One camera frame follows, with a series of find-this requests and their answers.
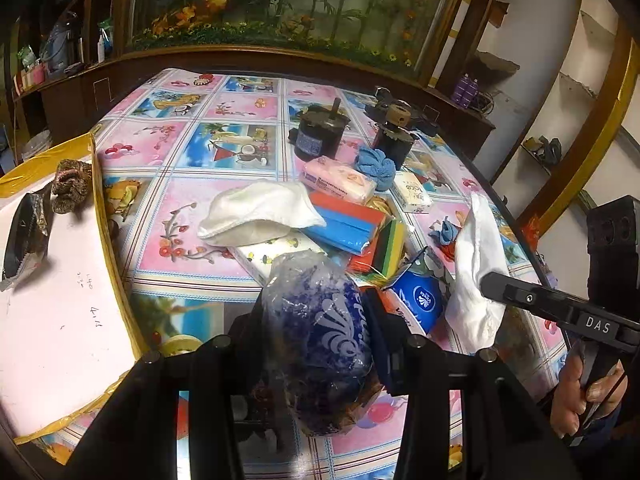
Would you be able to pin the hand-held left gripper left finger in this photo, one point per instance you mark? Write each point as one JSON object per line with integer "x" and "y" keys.
{"x": 210, "y": 370}

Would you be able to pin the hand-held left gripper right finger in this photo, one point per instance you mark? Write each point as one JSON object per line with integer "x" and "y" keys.
{"x": 430, "y": 385}

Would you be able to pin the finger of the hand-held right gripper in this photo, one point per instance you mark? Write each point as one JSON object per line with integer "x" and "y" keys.
{"x": 530, "y": 300}

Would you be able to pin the white cloth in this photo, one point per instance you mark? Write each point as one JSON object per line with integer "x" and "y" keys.
{"x": 250, "y": 215}
{"x": 475, "y": 270}

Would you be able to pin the dark blue tissue pack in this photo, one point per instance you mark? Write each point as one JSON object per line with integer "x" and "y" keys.
{"x": 417, "y": 300}

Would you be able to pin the clear blue print tissue pack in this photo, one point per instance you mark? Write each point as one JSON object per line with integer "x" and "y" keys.
{"x": 320, "y": 340}

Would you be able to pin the lemon print tissue pack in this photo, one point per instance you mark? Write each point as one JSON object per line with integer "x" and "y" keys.
{"x": 255, "y": 260}

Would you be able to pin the multicoloured sponge pack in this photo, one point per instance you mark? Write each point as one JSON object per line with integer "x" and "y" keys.
{"x": 390, "y": 245}

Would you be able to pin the yellow-edged white box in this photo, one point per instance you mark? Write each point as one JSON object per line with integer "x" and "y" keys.
{"x": 60, "y": 340}

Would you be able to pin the white tissue pack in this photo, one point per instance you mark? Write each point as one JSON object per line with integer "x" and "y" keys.
{"x": 412, "y": 192}

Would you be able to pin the red and blue sponge pack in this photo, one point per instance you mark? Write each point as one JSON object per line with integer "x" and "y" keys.
{"x": 345, "y": 225}

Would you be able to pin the blue sock ball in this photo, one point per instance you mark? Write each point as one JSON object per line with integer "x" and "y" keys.
{"x": 375, "y": 167}

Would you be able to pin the pink tissue pack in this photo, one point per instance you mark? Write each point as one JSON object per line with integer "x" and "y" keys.
{"x": 337, "y": 180}

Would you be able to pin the person's right forearm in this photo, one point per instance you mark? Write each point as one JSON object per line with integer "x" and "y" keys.
{"x": 620, "y": 440}

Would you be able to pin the person's right hand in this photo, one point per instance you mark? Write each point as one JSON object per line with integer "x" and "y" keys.
{"x": 567, "y": 400}

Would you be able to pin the shoes on shelf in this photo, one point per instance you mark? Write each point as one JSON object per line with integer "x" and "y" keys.
{"x": 545, "y": 150}

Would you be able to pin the purple bottles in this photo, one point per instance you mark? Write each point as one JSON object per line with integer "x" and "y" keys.
{"x": 465, "y": 91}

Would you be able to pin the black snack packet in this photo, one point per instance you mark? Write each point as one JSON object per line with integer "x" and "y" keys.
{"x": 25, "y": 240}

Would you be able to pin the brown scrunchie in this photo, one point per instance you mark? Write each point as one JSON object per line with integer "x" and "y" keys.
{"x": 70, "y": 185}

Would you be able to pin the printed tablecloth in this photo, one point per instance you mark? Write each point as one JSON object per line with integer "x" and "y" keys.
{"x": 160, "y": 135}

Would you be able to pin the black motor with blue label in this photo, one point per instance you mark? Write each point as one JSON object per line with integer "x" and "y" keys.
{"x": 312, "y": 132}

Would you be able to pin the rolled white paper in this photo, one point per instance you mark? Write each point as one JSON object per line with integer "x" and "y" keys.
{"x": 450, "y": 40}

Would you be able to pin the wooden cabinet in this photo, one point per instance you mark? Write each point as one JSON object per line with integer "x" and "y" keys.
{"x": 200, "y": 60}

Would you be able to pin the pink cup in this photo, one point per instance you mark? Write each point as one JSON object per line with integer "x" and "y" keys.
{"x": 37, "y": 76}

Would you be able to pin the white bottle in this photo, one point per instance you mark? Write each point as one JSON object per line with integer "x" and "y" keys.
{"x": 103, "y": 42}

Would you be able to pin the blue kettle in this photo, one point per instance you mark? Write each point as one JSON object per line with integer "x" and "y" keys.
{"x": 62, "y": 45}

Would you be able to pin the green packets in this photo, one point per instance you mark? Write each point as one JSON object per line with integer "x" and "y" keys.
{"x": 26, "y": 57}

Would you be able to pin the artificial flower display case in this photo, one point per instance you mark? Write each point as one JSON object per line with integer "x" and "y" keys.
{"x": 300, "y": 5}

